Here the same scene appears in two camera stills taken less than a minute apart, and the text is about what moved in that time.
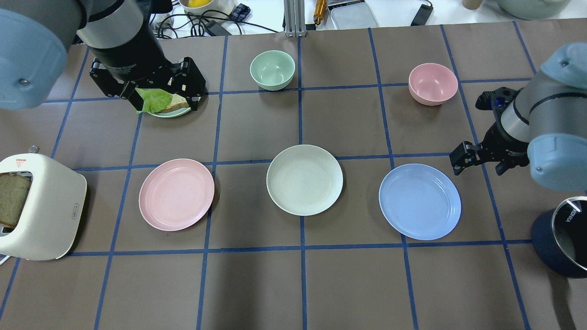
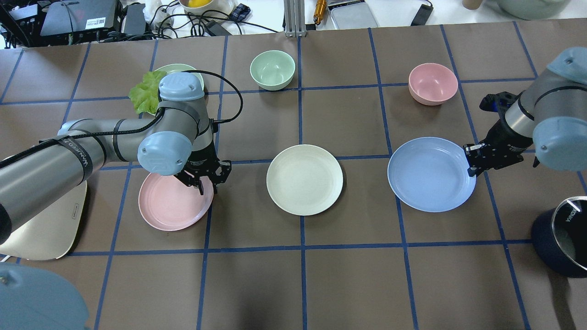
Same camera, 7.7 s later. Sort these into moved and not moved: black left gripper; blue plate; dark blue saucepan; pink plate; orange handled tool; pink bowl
Moved: blue plate; black left gripper
Not moved: pink bowl; dark blue saucepan; pink plate; orange handled tool
